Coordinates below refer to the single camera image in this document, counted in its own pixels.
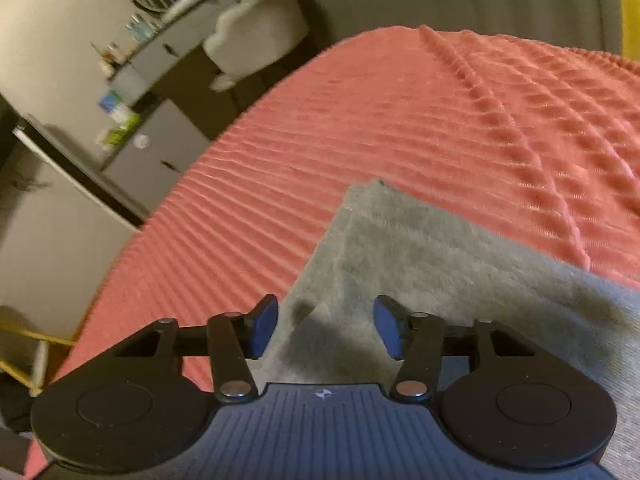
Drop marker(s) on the cluster of cosmetic bottles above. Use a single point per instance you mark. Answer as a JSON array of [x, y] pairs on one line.
[[140, 30]]

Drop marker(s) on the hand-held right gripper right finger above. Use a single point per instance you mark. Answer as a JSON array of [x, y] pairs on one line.
[[387, 322]]

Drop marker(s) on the grey pants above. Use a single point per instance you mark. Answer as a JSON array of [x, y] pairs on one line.
[[425, 260]]

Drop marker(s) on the grey drawer cabinet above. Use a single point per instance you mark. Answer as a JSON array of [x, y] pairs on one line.
[[160, 160]]

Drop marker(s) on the grey vanity desk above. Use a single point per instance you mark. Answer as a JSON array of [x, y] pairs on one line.
[[160, 55]]

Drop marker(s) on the white upholstered chair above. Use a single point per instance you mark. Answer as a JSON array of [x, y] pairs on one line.
[[255, 30]]

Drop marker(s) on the red ribbed bedspread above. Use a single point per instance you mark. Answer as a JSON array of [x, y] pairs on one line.
[[350, 135]]

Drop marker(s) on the white fridge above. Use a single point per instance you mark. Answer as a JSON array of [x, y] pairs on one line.
[[55, 220]]

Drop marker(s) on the yellow-legged side table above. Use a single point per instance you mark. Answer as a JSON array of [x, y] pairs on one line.
[[35, 355]]

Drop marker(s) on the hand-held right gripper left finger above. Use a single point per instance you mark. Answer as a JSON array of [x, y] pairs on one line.
[[264, 322]]

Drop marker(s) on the green packet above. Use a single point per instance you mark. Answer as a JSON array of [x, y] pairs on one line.
[[122, 130]]

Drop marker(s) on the blue box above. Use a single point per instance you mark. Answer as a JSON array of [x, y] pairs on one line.
[[109, 101]]

